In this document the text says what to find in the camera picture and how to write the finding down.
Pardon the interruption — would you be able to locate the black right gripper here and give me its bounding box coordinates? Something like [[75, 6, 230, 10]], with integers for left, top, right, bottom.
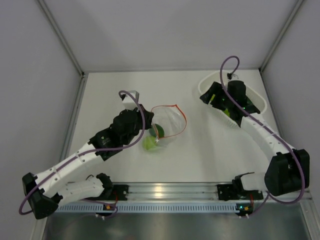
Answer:
[[199, 82, 233, 111]]

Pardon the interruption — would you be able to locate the light green fake apple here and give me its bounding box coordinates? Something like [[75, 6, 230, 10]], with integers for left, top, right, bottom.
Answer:
[[224, 109, 230, 117], [142, 135, 160, 152]]

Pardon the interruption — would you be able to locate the dark green fake avocado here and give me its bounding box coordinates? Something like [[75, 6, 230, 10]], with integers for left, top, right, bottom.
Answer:
[[148, 124, 165, 138]]

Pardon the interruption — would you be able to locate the clear zip bag orange seal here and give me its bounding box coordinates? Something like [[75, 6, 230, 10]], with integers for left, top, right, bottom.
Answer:
[[142, 104, 187, 152]]

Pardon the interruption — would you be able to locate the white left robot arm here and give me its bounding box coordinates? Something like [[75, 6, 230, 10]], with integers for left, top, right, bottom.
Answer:
[[22, 105, 155, 220]]

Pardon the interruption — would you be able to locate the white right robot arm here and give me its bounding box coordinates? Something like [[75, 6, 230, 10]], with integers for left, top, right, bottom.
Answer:
[[198, 80, 310, 199]]

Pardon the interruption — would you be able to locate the white perforated plastic basket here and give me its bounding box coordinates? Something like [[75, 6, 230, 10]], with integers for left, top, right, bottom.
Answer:
[[197, 70, 267, 128]]

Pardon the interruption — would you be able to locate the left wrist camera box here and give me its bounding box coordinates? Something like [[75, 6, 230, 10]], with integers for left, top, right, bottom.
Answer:
[[120, 90, 140, 110]]

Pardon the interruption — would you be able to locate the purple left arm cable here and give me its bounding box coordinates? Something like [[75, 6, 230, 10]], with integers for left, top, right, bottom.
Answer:
[[18, 90, 147, 216]]

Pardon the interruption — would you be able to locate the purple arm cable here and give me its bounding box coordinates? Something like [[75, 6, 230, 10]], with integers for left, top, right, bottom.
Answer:
[[18, 90, 147, 216], [218, 56, 307, 218]]

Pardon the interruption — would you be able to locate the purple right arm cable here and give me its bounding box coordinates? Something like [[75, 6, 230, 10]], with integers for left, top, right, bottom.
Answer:
[[218, 56, 307, 218]]

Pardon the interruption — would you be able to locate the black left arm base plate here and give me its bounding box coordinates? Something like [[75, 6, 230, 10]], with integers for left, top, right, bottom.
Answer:
[[98, 184, 129, 202]]

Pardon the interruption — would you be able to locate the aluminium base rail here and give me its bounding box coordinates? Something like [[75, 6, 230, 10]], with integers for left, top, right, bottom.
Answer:
[[59, 181, 312, 203]]

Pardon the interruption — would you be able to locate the white slotted cable duct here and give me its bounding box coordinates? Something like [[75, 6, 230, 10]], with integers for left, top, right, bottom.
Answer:
[[55, 202, 252, 214]]

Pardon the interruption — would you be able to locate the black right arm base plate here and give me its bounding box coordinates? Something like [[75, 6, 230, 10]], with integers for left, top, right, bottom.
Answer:
[[216, 184, 264, 201]]

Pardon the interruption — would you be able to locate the aluminium frame rail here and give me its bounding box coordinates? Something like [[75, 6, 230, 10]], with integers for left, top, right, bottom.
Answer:
[[36, 0, 86, 76]]

